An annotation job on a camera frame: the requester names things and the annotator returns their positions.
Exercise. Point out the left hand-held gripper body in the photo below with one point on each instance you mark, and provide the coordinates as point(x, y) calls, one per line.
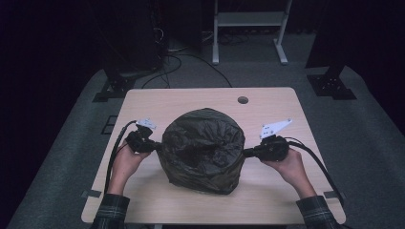
point(140, 141)

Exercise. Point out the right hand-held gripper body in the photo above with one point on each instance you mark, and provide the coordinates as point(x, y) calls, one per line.
point(273, 149)

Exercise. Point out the black plastic garbage bag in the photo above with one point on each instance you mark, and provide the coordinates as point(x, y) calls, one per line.
point(200, 149)

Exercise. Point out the person's right hand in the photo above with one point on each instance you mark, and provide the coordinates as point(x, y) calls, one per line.
point(291, 168)

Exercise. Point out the person's left hand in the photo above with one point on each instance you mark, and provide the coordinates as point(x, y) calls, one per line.
point(125, 165)

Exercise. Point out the round table grommet hole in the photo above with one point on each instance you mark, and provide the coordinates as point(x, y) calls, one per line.
point(243, 100)

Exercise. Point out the black stand base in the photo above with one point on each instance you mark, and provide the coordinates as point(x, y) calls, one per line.
point(331, 86)
point(113, 90)

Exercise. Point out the grey tape strip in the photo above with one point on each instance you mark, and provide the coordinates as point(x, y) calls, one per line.
point(331, 194)
point(92, 193)

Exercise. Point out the white metal stand frame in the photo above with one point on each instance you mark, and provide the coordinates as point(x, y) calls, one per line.
point(250, 19)

